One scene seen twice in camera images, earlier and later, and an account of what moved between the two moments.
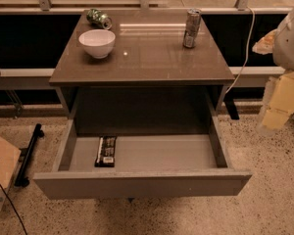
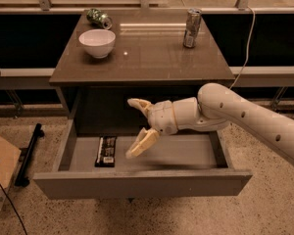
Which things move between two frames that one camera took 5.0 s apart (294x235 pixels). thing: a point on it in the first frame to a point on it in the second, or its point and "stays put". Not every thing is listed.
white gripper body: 290,44 to 163,117
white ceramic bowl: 98,42 stays put
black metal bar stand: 22,180 stays put
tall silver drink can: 192,27 stays put
